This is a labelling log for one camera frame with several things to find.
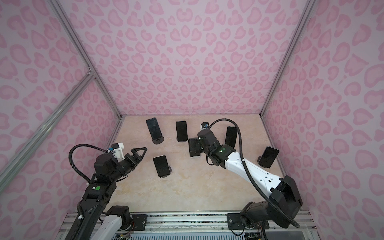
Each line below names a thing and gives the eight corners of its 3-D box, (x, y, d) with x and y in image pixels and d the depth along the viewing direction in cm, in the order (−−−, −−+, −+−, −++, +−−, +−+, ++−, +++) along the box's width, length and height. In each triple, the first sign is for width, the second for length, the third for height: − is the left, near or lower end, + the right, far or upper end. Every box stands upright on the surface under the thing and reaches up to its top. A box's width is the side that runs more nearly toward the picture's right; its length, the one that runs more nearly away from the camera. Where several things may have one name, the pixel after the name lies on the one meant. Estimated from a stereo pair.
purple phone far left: (154, 144, 105) (148, 130, 93) (151, 133, 111) (145, 120, 100) (163, 141, 107) (159, 127, 95) (160, 130, 113) (155, 116, 101)
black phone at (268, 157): (258, 168, 94) (268, 156, 81) (256, 159, 98) (264, 146, 85) (270, 168, 93) (281, 155, 81) (267, 159, 98) (277, 146, 85)
